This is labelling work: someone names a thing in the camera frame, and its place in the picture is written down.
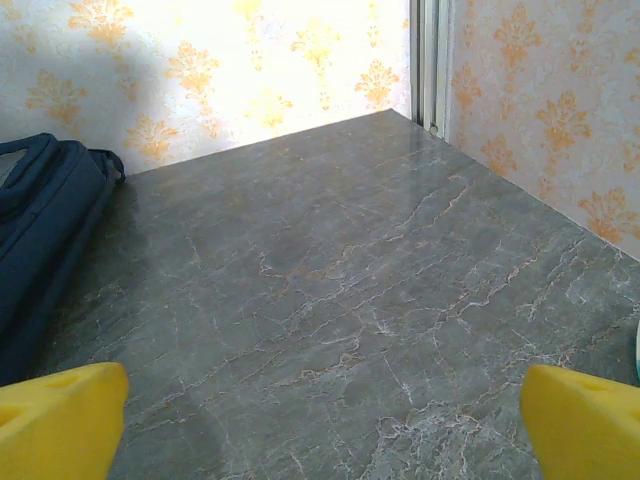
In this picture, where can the aluminium frame post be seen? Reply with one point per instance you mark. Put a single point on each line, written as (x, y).
(430, 60)

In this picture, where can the navy student backpack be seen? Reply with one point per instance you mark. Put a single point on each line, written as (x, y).
(45, 225)

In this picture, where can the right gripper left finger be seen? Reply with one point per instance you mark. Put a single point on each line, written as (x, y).
(60, 425)

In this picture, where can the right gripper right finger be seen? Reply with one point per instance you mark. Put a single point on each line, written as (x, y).
(585, 430)

